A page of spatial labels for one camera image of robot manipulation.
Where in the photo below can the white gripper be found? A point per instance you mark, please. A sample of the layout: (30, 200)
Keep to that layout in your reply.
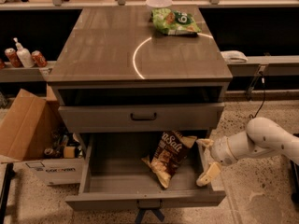
(220, 151)

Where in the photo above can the brown chip bag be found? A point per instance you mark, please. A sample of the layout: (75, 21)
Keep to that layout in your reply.
(170, 153)

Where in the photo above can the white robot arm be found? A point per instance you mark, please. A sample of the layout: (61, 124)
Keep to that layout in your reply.
(262, 138)

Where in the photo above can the grey drawer cabinet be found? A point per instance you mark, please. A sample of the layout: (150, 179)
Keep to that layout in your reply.
(115, 56)

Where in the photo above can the green chip bag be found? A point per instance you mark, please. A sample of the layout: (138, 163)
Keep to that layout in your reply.
(173, 22)

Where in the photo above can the black stand right edge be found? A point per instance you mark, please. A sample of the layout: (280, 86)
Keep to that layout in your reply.
(295, 176)

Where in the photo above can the black stand edge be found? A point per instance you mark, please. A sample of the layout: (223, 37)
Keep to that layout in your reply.
(295, 176)
(9, 174)

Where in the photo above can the white folded cloth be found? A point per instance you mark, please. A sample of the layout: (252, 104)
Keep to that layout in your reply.
(234, 56)

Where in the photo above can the open cardboard box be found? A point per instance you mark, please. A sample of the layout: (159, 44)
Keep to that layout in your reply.
(26, 135)

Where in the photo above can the red soda can right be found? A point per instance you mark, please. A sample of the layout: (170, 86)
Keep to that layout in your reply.
(39, 59)

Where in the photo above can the red soda can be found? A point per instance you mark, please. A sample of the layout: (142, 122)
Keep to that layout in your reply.
(13, 57)
(39, 59)

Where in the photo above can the black stand left edge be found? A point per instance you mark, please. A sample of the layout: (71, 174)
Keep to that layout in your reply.
(9, 174)

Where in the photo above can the white pump bottle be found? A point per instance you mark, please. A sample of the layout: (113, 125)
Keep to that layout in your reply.
(24, 54)

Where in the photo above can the red soda can left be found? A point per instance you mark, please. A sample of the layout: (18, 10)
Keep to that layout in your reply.
(13, 57)

